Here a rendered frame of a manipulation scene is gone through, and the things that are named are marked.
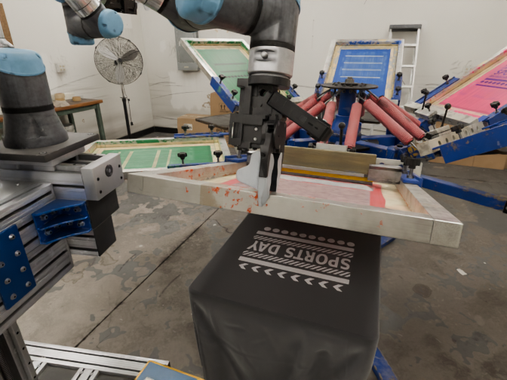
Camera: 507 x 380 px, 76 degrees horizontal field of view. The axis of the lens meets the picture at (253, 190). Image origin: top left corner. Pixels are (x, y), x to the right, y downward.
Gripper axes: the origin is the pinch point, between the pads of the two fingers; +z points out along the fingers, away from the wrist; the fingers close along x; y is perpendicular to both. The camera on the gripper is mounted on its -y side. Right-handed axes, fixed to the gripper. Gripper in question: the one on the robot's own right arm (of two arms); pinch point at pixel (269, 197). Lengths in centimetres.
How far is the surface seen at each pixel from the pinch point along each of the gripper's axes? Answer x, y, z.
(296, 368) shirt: -17.1, -6.1, 43.7
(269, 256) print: -31.1, 7.0, 22.8
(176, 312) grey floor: -108, 82, 101
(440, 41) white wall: -444, -81, -152
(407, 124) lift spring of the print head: -125, -31, -23
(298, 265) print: -29.9, -1.6, 23.2
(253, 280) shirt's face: -20.2, 7.6, 25.8
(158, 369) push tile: 9.9, 14.4, 31.8
